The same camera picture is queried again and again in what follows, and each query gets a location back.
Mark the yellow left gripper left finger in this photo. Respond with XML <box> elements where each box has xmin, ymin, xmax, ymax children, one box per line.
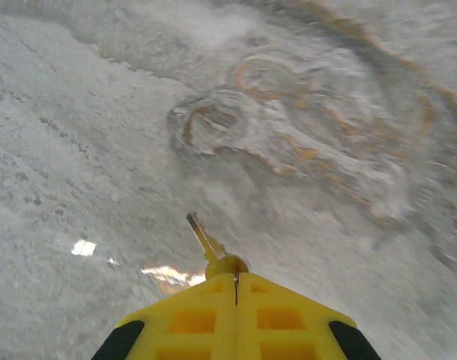
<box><xmin>91</xmin><ymin>264</ymin><xmax>238</xmax><ymax>360</ymax></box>

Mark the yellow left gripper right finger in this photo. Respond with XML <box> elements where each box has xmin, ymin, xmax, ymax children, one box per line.
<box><xmin>235</xmin><ymin>270</ymin><xmax>382</xmax><ymax>360</ymax></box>

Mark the brass key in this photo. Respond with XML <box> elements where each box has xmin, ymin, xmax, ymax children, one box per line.
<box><xmin>185</xmin><ymin>211</ymin><xmax>251</xmax><ymax>279</ymax></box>

